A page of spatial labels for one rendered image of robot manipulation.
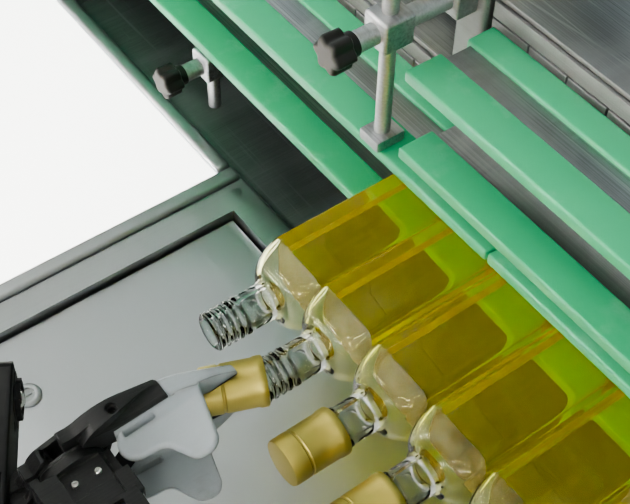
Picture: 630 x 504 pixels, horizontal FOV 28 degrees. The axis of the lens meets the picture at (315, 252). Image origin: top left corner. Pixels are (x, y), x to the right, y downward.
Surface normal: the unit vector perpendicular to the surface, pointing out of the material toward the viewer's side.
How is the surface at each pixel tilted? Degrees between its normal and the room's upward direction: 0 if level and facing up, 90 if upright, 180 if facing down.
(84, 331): 90
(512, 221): 90
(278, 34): 90
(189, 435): 84
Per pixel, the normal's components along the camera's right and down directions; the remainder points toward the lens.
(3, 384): 0.07, -0.62
